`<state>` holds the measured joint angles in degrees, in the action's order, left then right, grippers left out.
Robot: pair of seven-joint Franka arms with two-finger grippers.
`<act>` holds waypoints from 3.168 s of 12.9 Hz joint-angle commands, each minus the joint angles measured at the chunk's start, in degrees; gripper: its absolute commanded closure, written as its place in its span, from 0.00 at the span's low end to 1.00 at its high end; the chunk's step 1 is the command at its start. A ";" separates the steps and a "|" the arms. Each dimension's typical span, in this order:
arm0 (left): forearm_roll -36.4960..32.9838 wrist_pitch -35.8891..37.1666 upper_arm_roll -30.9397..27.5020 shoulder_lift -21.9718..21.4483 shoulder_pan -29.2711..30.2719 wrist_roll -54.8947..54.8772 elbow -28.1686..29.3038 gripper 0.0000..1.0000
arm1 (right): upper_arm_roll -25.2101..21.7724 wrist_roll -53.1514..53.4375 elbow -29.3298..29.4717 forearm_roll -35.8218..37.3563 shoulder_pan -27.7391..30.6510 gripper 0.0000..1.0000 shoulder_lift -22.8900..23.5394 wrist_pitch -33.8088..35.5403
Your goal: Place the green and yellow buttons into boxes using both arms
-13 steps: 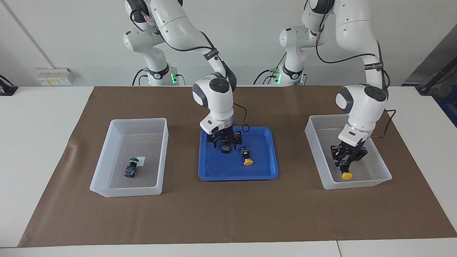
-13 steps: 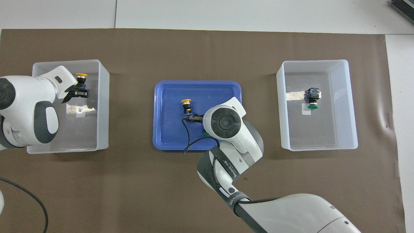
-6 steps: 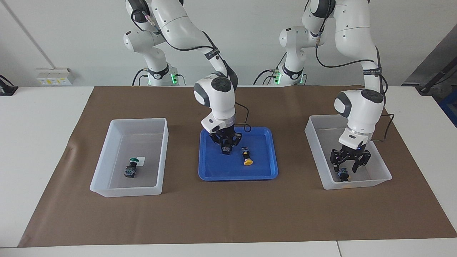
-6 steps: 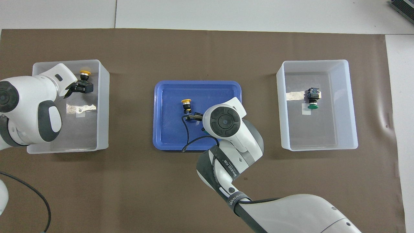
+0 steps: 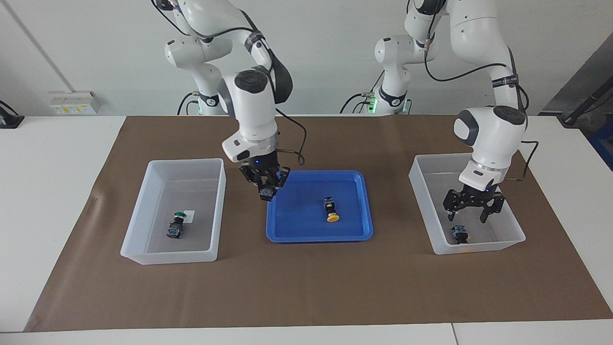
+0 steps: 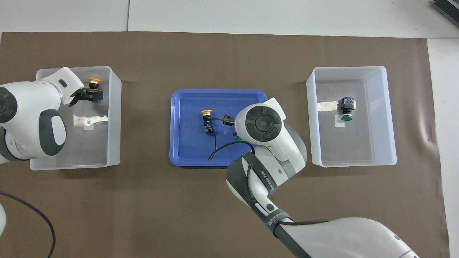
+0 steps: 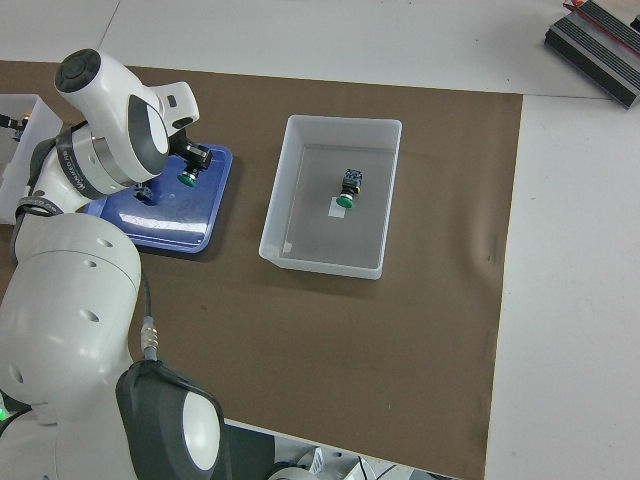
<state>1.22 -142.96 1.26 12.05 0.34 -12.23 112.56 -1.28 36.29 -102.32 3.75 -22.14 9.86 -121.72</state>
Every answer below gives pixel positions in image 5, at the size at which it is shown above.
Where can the blue plastic tray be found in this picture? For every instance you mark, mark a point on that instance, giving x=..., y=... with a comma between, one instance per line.
x=297, y=225

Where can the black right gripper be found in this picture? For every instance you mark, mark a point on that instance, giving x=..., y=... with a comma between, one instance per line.
x=261, y=168

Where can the brown paper table mat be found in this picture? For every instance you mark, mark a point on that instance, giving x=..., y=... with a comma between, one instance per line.
x=306, y=287

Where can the black desk mount base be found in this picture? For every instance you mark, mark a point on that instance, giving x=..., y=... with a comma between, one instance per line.
x=10, y=120

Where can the black tripod leg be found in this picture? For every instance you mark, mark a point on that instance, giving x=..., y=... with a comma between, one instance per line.
x=570, y=120

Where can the small white paper label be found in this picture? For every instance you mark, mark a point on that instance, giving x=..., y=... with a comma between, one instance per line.
x=190, y=216

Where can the yellow mushroom push button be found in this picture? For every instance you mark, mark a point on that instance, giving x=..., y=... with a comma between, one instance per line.
x=330, y=207
x=459, y=234

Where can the green mushroom push button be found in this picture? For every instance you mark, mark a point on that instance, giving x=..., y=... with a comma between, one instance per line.
x=175, y=230
x=267, y=193

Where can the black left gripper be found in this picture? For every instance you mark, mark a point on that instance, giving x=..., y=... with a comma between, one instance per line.
x=479, y=195

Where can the translucent white plastic box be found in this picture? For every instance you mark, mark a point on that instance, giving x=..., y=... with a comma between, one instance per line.
x=158, y=191
x=431, y=191

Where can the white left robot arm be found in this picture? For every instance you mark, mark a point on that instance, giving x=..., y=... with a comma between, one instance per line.
x=493, y=134

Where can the blue plastic crate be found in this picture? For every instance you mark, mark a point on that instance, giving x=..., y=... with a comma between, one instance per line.
x=606, y=148

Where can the white wall socket strip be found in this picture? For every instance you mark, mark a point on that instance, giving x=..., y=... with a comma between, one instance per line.
x=74, y=103

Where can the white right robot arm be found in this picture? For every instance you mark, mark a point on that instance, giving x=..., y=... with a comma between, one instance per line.
x=254, y=110

